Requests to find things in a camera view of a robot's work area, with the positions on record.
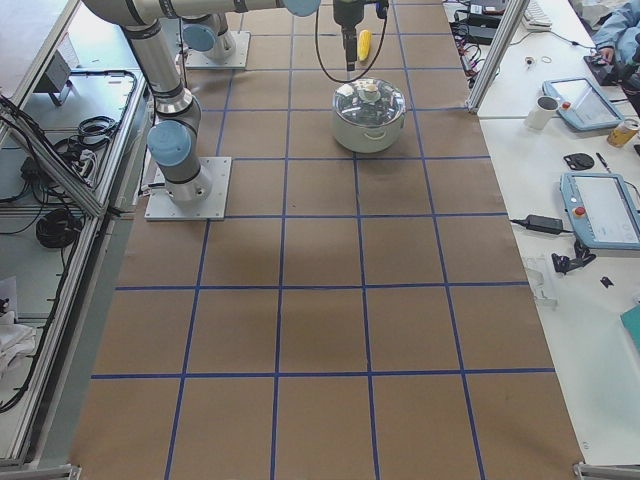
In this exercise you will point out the aluminium frame post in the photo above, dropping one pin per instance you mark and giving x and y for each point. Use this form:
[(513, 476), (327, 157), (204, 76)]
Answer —
[(502, 39)]

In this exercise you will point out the black round disc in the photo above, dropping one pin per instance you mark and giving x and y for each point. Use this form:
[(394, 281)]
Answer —
[(579, 161)]

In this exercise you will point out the upper teach pendant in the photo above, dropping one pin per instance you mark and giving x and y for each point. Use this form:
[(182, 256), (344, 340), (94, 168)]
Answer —
[(583, 105)]

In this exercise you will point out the yellow corn cob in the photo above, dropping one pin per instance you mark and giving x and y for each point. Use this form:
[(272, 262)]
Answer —
[(364, 45)]

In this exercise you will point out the white mug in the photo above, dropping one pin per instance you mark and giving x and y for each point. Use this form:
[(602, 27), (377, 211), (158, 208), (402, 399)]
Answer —
[(543, 110)]

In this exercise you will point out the teach pendant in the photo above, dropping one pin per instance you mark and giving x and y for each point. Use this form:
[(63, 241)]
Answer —
[(583, 105), (601, 210)]

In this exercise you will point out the clear plastic holder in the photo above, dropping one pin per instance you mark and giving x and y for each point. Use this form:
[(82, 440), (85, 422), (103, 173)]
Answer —
[(541, 280)]

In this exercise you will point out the pale green cooking pot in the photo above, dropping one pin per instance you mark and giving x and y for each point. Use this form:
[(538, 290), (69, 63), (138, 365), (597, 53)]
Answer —
[(368, 115)]

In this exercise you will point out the yellow drink can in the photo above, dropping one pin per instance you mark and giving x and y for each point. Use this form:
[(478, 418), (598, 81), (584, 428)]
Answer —
[(623, 133)]

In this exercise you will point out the grey metal box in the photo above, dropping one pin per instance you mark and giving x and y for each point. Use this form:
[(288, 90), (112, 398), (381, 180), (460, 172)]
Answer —
[(55, 81)]

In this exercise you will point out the black electronics box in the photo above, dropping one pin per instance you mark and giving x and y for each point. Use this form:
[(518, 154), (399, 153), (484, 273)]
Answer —
[(478, 20)]

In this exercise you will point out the person in blue jacket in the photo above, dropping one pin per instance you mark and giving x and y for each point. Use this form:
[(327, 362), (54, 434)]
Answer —
[(616, 39)]

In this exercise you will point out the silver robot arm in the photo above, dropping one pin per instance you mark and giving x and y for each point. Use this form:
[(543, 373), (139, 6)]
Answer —
[(172, 142), (209, 34)]

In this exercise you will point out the lower teach pendant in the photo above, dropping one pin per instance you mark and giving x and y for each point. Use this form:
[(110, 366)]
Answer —
[(601, 210)]

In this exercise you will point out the black power adapter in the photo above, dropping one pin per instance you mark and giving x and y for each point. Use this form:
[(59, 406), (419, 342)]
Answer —
[(543, 224)]

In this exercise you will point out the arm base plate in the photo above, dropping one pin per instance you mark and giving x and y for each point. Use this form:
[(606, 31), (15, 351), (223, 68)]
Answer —
[(237, 61), (202, 198)]

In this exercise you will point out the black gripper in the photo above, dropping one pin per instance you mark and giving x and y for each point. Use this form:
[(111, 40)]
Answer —
[(346, 14)]

